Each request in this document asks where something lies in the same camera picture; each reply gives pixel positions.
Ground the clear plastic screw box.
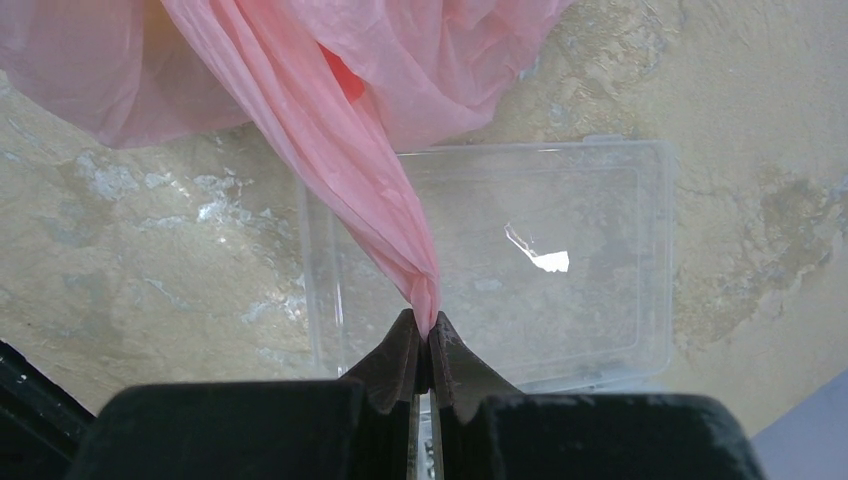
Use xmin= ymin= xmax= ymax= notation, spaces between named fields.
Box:
xmin=296 ymin=135 xmax=678 ymax=396

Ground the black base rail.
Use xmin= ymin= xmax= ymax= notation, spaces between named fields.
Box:
xmin=1 ymin=342 xmax=95 ymax=479

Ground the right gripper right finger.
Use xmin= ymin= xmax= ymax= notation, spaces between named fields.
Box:
xmin=428 ymin=314 xmax=766 ymax=479

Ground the pink plastic bag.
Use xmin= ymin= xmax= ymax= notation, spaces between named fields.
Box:
xmin=1 ymin=1 xmax=566 ymax=335

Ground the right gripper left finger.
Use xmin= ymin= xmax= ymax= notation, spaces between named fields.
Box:
xmin=68 ymin=310 xmax=423 ymax=479

